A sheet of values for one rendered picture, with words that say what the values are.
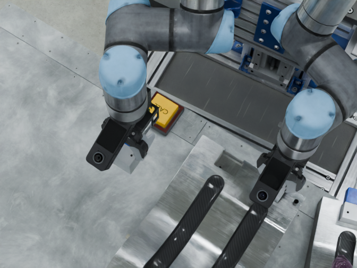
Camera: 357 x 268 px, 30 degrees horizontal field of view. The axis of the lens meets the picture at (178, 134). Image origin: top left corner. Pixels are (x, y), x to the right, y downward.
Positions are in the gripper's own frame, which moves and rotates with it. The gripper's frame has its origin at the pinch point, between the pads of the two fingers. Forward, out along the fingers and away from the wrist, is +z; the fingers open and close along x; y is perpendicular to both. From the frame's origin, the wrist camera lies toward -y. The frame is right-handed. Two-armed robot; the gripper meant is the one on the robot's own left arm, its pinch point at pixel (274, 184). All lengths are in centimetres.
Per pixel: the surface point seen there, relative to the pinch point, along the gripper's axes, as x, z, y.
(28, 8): 121, 91, 42
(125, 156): 28.6, -4.7, -13.6
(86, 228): 30.1, 11.1, -28.0
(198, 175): 14.6, 2.1, -6.6
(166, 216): 15.6, 2.8, -17.9
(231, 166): 10.3, 4.8, 0.0
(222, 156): 13.1, 4.8, 1.0
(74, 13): 104, 91, 50
